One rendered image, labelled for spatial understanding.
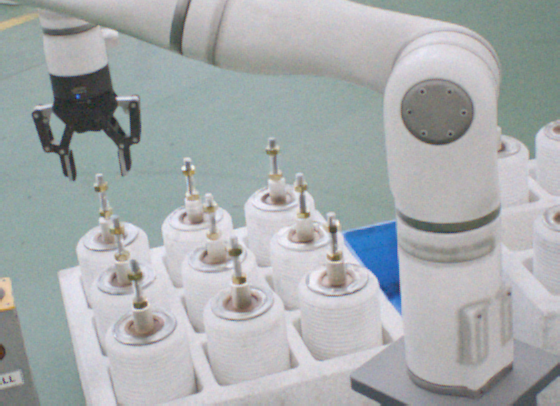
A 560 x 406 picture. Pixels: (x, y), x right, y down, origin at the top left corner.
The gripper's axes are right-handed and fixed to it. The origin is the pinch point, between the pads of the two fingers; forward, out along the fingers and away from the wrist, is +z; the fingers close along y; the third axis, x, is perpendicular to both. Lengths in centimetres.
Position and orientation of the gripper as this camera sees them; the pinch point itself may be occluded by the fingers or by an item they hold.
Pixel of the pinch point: (97, 167)
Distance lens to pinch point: 148.4
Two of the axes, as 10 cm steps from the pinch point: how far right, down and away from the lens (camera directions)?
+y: 9.9, -1.0, -0.9
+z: 1.3, 8.9, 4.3
